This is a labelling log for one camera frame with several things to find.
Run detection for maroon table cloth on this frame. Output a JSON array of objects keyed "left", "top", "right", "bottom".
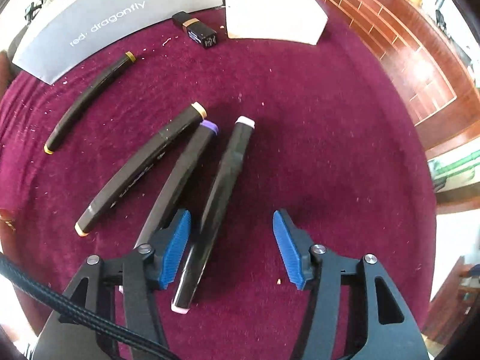
[{"left": 0, "top": 0, "right": 437, "bottom": 360}]

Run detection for black marker yellow caps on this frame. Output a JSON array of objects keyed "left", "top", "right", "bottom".
[{"left": 43, "top": 50, "right": 137, "bottom": 155}]

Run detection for black braided cable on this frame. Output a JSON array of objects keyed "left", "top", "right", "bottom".
[{"left": 0, "top": 253, "right": 181, "bottom": 360}]

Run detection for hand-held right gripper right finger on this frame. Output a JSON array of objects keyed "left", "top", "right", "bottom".
[{"left": 272, "top": 210, "right": 430, "bottom": 360}]

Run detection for black marker pink caps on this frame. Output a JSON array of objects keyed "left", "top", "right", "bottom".
[{"left": 170, "top": 115, "right": 256, "bottom": 314}]

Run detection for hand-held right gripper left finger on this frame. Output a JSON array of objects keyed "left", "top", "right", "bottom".
[{"left": 56, "top": 209, "right": 193, "bottom": 360}]

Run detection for black clips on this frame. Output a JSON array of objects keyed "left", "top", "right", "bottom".
[{"left": 23, "top": 0, "right": 61, "bottom": 21}]

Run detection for black marker purple caps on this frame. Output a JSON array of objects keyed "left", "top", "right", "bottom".
[{"left": 133, "top": 119, "right": 221, "bottom": 250}]

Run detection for grey cardboard box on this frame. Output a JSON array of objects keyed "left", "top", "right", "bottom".
[{"left": 11, "top": 0, "right": 224, "bottom": 85}]

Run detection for framed green picture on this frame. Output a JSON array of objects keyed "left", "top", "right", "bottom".
[{"left": 427, "top": 150, "right": 480, "bottom": 194}]

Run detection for black marker tan caps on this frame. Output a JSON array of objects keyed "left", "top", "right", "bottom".
[{"left": 74, "top": 101, "right": 208, "bottom": 238}]

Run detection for small black gold case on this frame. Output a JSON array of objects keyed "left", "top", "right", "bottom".
[{"left": 172, "top": 10, "right": 219, "bottom": 50}]

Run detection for white cardboard box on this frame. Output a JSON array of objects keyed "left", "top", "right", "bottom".
[{"left": 224, "top": 0, "right": 330, "bottom": 46}]

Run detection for wooden furniture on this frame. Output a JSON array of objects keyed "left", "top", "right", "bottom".
[{"left": 427, "top": 255, "right": 480, "bottom": 346}]

